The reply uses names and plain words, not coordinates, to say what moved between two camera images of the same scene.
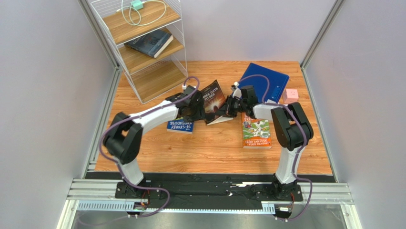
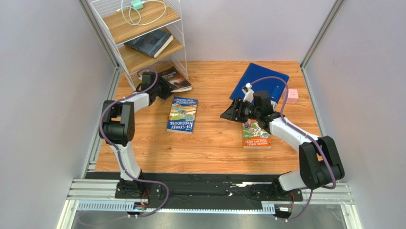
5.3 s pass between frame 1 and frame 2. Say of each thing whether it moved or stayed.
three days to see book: moved
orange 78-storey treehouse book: stayed
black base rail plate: stayed
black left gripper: moved
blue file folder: stayed
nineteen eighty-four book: stayed
